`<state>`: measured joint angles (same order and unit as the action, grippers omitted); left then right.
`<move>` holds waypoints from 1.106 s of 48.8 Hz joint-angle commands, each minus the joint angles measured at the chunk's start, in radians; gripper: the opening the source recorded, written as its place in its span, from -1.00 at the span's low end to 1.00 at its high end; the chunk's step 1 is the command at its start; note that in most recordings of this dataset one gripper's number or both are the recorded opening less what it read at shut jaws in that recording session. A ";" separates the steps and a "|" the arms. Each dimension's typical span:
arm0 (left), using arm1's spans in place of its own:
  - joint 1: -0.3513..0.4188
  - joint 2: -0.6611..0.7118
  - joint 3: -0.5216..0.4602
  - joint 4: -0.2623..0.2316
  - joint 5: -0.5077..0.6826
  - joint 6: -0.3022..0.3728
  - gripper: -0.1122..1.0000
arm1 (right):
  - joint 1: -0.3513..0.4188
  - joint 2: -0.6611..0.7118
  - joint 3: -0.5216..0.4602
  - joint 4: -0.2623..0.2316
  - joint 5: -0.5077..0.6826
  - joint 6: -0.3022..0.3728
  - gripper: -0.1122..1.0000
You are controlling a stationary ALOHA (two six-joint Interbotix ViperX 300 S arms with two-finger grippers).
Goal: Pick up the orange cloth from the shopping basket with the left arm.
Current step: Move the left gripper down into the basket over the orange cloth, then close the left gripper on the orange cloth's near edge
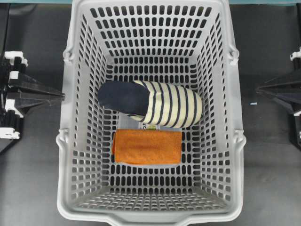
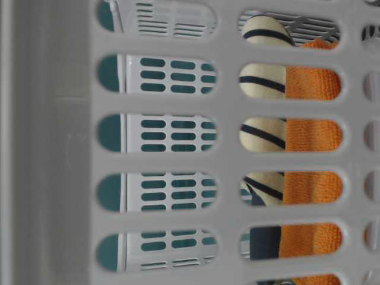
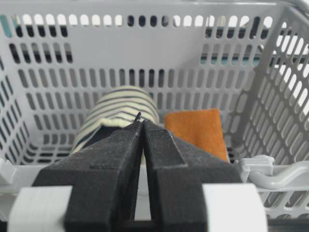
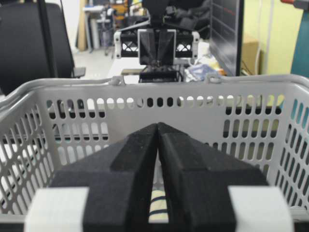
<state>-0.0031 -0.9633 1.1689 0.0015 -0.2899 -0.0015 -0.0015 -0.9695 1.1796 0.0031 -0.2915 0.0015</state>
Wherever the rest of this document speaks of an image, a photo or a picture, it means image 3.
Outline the grey basket handle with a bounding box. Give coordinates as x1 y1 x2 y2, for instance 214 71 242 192
233 155 309 192

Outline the grey plastic shopping basket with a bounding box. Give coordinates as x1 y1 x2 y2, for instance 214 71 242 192
0 0 309 232

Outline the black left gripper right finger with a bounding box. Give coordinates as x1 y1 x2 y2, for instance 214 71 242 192
142 119 268 232

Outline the orange cloth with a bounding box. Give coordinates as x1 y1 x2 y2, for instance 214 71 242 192
165 108 229 162

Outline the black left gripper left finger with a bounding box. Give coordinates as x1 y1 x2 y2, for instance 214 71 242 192
7 111 145 232

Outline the cream navy striped cloth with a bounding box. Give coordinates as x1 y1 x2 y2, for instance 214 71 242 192
70 86 160 154

